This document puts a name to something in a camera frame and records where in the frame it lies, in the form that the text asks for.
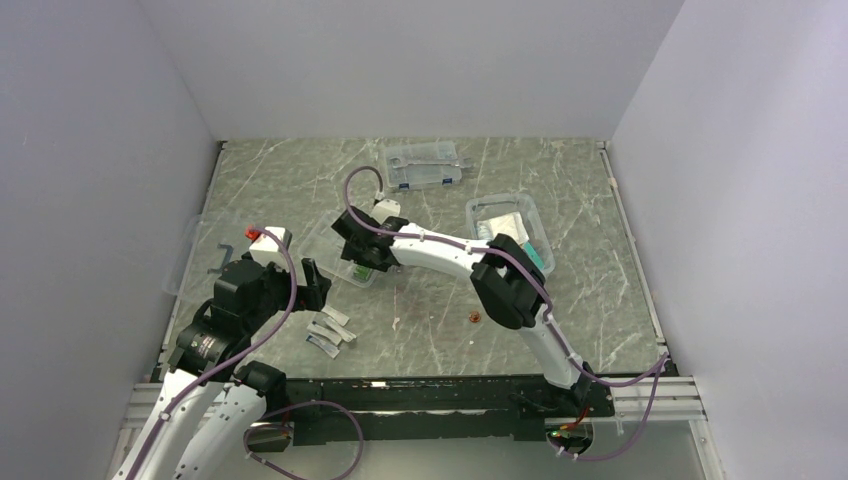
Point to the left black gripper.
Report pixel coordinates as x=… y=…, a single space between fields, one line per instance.
x=312 y=295

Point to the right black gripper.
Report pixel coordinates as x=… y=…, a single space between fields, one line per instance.
x=353 y=253

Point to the small green box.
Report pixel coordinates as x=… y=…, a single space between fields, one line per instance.
x=361 y=273

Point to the clear first aid box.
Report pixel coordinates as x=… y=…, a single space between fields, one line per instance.
x=490 y=206

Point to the white gauze pad packet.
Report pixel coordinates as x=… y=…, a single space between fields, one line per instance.
x=510 y=224

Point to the teal carded blister pack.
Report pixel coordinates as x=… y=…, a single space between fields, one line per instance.
x=533 y=255

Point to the white bottle blue label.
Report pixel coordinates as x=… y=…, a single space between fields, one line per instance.
x=484 y=231

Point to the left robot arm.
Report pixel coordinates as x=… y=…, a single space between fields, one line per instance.
x=210 y=397

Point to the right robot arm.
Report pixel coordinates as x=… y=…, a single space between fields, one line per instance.
x=510 y=287

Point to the white sachet top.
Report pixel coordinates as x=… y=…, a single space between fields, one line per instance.
x=339 y=317

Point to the clear divided organizer tray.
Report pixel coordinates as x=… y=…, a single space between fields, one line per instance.
x=325 y=246

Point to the blue printed sachet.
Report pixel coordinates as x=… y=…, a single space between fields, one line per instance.
x=325 y=345

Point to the clear screw box blue latches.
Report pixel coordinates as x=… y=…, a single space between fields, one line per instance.
x=423 y=165

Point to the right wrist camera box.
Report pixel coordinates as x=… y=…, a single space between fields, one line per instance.
x=385 y=208

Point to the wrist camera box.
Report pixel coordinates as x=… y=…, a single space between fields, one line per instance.
x=385 y=208
x=265 y=250

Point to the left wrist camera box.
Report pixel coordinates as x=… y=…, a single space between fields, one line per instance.
x=265 y=250

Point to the black base frame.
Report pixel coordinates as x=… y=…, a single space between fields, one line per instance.
x=522 y=407

